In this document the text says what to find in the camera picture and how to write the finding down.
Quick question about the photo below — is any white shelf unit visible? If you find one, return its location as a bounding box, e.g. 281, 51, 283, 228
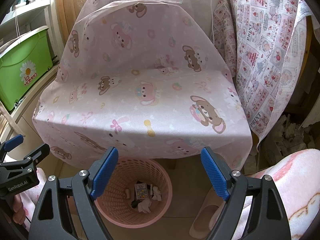
0, 0, 65, 140

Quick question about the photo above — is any strawberry printed quilt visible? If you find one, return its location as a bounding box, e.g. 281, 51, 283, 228
211, 0, 309, 153

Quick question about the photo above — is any wooden door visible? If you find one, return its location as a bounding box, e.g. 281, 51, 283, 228
54, 0, 105, 63

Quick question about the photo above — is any pink plastic wastebasket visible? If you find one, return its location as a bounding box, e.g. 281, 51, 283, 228
94, 156, 173, 226

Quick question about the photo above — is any cartoon printed small carton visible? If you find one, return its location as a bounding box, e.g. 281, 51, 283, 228
134, 183, 148, 201

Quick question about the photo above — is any large white tissue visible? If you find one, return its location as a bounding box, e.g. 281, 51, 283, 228
138, 199, 153, 214

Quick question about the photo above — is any person's left hand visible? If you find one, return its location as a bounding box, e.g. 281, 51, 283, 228
11, 194, 27, 225

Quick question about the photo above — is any black handle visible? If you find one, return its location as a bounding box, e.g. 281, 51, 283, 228
47, 54, 60, 69

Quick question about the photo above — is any pink slipper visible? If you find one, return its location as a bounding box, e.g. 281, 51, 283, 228
189, 189, 226, 240

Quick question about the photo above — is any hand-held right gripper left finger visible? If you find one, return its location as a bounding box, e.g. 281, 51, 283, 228
29, 147, 119, 240

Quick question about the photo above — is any white string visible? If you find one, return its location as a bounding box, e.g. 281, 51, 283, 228
14, 7, 21, 46

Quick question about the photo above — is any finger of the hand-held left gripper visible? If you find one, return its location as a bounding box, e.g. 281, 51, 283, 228
0, 134, 25, 158
0, 144, 50, 173

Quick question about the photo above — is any pink bear printed cloth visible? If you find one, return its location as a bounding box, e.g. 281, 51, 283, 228
32, 0, 253, 178

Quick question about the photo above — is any person's right leg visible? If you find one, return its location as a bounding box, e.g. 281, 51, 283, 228
235, 149, 320, 240

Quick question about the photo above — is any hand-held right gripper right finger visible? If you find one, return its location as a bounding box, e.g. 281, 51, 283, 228
201, 147, 292, 240

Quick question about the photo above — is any green plastic storage box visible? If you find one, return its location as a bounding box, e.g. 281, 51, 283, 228
0, 26, 54, 112

